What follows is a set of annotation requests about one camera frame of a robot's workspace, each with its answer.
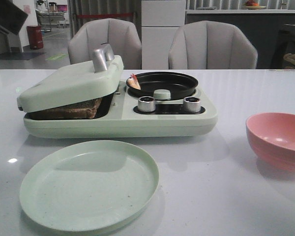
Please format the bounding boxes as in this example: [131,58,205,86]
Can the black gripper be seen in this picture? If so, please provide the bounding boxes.
[0,1,28,35]

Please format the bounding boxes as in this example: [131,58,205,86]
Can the mint green sandwich maker lid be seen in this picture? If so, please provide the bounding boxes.
[17,55,124,113]

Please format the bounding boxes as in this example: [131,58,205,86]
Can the white bread slice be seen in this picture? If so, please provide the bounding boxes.
[28,98,102,120]

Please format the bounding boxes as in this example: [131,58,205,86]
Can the orange shrimp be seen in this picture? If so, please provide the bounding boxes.
[126,73,141,90]

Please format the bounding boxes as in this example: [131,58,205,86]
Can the pink plastic bowl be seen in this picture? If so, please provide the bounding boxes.
[246,113,295,173]

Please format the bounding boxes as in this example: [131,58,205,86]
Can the mint green breakfast maker base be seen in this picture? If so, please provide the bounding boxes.
[24,81,218,139]

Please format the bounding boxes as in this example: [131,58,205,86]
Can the red bin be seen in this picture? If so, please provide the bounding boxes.
[27,26,43,49]

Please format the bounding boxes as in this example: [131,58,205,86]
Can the left grey upholstered chair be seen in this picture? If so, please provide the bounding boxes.
[68,18,142,70]

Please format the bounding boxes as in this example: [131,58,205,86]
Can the grey upholstered chair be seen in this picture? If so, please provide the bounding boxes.
[168,21,258,69]
[68,18,142,70]

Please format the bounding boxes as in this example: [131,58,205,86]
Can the white cabinet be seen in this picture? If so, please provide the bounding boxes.
[141,0,186,69]

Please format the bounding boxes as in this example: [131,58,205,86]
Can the left silver control knob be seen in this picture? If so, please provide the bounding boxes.
[137,96,156,113]

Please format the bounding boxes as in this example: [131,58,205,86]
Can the silver control knob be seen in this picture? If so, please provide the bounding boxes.
[182,96,201,113]
[137,96,156,113]

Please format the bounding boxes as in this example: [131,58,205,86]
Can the black round frying pan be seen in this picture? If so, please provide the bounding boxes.
[126,71,198,100]

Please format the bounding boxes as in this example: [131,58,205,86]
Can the mint green round plate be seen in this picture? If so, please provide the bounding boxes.
[20,140,159,234]

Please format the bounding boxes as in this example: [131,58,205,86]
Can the right grey upholstered chair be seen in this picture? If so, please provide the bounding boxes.
[168,21,258,69]

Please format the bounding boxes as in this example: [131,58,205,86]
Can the right silver control knob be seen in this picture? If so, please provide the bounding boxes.
[182,96,201,113]

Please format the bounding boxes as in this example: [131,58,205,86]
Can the fruit plate on counter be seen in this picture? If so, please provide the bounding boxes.
[243,0,266,10]

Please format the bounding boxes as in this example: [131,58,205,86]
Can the grey counter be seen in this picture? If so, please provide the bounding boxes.
[185,9,295,69]

